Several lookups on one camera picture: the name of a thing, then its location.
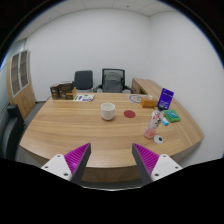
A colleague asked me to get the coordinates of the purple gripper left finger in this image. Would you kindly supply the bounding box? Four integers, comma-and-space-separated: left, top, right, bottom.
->
41, 142, 92, 185

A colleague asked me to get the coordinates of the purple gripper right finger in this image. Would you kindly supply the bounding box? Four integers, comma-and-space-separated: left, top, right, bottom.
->
131, 142, 184, 186

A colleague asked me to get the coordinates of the clear water bottle pink label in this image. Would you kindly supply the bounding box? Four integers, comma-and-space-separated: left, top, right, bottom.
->
144, 105, 164, 139

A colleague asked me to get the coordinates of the white bottle cap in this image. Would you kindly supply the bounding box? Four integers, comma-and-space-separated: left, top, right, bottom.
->
154, 135, 163, 144

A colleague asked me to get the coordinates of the small blue white item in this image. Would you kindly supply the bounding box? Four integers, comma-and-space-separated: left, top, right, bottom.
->
162, 117, 169, 126

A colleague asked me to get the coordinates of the red round coaster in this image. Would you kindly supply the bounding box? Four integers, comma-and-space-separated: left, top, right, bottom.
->
124, 110, 136, 118

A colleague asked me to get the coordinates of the green book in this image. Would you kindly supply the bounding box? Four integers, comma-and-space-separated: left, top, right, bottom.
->
164, 110, 181, 123

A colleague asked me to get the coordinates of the wooden tissue box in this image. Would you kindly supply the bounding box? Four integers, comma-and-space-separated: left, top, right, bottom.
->
140, 97, 158, 108

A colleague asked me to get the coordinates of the white ceramic cup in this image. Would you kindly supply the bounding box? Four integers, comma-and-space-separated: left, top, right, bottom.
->
101, 102, 115, 121

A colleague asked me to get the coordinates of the round white plate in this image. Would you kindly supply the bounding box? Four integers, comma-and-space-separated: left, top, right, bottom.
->
128, 95, 142, 103

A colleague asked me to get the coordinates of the purple upright box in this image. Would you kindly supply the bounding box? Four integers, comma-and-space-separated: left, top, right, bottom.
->
158, 88, 174, 110

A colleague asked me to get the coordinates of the dark brown box right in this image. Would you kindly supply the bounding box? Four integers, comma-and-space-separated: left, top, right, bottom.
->
59, 81, 76, 100

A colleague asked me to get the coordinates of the dark brown box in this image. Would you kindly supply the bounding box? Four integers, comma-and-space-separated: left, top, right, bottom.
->
59, 81, 76, 100
50, 84, 60, 100

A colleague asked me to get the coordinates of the black chair at left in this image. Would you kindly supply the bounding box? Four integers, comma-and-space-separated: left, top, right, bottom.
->
0, 104, 25, 160

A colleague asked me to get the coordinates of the dark brown box left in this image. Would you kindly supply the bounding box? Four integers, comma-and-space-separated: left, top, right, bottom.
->
50, 84, 60, 100

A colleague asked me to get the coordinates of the wooden side desk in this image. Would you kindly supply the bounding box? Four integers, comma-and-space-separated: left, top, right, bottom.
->
132, 78, 162, 98

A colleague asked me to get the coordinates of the dark grey office chair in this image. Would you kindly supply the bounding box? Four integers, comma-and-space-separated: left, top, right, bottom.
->
74, 70, 93, 92

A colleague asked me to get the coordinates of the wooden cabinet with glass doors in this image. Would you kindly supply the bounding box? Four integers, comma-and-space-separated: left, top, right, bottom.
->
6, 50, 35, 118

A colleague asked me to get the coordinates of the black mesh office chair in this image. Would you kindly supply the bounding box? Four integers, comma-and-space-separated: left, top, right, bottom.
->
94, 68, 133, 93

